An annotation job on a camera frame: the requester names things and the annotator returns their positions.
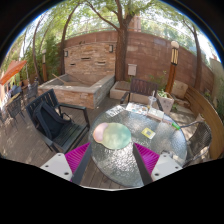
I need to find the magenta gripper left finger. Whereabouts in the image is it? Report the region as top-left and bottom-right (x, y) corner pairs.
(40, 142), (93, 186)

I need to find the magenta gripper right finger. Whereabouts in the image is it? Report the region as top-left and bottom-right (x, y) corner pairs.
(132, 142), (183, 186)

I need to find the green round mouse pad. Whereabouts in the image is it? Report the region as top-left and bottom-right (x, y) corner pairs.
(102, 123), (131, 150)

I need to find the yellow square card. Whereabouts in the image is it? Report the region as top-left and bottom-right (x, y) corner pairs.
(142, 128), (155, 139)

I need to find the round glass patio table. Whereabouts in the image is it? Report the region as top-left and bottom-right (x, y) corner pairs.
(89, 105), (187, 187)

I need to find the pink round mat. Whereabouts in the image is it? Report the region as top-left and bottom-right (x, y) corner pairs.
(93, 122), (108, 142)

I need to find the black slatted patio chair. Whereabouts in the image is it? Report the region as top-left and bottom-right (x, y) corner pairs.
(26, 89), (90, 153)

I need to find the green marker pen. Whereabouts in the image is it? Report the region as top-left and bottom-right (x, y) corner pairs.
(172, 122), (180, 130)

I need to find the black backpack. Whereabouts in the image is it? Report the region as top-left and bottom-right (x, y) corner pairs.
(32, 101), (71, 140)

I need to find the metal mesh chair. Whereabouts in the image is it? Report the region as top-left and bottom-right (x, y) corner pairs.
(181, 121), (212, 167)

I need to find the white planter pot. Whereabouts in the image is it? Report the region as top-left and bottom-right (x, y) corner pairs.
(157, 92), (174, 114)

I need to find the clear plastic cup with straw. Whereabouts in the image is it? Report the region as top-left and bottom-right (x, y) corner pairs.
(148, 91), (156, 110)

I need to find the stone raised planter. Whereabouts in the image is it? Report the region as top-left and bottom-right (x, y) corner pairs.
(38, 75), (115, 109)

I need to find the dark wooden chair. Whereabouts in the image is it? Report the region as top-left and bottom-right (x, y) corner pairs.
(120, 78), (158, 104)

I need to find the curved wooden bench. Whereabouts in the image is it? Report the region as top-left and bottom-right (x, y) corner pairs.
(185, 86), (224, 159)

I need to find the orange patio umbrella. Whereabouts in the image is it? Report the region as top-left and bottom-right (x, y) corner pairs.
(0, 60), (27, 85)

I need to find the large tree trunk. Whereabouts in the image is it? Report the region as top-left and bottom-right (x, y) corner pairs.
(114, 13), (132, 82)

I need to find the wooden lamp post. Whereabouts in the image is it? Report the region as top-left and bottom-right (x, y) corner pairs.
(165, 41), (179, 94)

